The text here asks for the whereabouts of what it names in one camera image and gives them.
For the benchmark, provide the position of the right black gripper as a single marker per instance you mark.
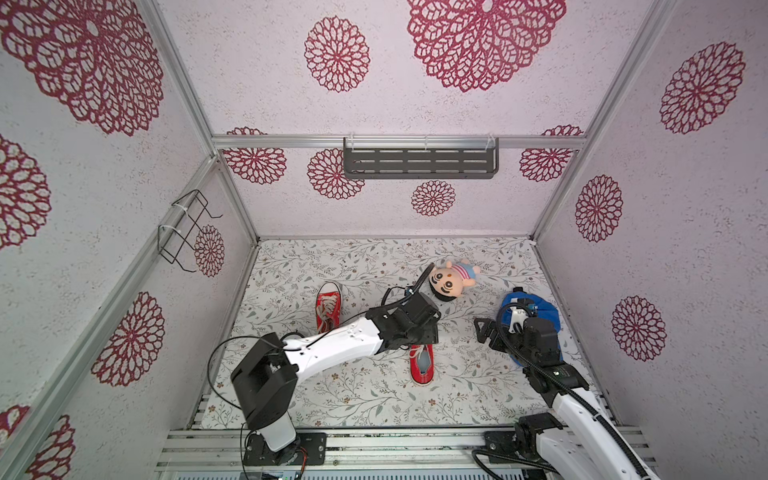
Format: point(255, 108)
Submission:
point(498, 334)

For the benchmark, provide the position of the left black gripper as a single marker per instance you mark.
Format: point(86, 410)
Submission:
point(431, 332)

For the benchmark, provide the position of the red canvas sneaker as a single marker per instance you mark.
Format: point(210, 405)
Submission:
point(415, 374)
point(328, 305)

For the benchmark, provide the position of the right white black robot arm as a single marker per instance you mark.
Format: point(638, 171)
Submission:
point(575, 439)

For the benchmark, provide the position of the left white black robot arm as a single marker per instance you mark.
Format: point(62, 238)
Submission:
point(266, 378)

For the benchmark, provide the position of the light blue insole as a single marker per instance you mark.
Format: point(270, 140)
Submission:
point(424, 360)

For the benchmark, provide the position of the cartoon boy plush doll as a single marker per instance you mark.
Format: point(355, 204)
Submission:
point(449, 281)

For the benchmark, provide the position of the blue cap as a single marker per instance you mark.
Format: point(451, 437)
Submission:
point(519, 305)

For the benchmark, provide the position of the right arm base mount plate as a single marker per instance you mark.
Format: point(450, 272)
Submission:
point(508, 444)

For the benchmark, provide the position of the grey metal wall shelf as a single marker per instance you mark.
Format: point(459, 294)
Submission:
point(420, 163)

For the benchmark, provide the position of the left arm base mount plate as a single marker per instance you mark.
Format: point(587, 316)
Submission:
point(308, 449)

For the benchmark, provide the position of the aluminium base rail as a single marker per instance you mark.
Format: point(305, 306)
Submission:
point(347, 449)

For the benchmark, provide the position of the black wire wall rack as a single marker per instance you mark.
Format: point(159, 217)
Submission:
point(193, 242)

